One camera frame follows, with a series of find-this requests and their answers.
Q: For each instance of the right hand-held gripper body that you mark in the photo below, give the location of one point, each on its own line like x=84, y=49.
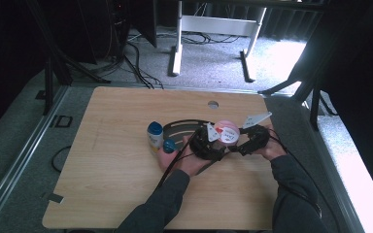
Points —
x=257, y=137

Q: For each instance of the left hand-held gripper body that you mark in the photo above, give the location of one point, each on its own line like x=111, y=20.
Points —
x=202, y=145

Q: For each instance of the pink tub with white lid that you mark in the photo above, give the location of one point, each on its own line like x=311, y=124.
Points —
x=228, y=134

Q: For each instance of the black slotted corner shelf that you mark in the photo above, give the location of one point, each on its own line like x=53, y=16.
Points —
x=178, y=127

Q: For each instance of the pink bottle with blue cap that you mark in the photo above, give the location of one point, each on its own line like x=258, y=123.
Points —
x=169, y=146

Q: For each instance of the white bottle with blue cap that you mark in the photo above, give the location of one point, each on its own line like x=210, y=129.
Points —
x=154, y=136

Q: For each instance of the person's right hand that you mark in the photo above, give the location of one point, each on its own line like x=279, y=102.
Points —
x=273, y=149

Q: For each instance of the person's left hand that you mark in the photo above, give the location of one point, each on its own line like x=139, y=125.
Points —
x=191, y=163

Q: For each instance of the black metal stand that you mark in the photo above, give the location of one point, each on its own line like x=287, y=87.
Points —
x=304, y=84
x=58, y=61

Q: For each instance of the dark computer cabinet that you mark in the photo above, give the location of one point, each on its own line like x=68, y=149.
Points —
x=105, y=29

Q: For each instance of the grey tape piece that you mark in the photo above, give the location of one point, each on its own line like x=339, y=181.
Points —
x=54, y=197

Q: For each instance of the aluminium rail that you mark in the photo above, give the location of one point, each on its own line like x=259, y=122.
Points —
x=22, y=152
x=333, y=181

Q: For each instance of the white desk frame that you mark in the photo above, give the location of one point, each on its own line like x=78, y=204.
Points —
x=218, y=24

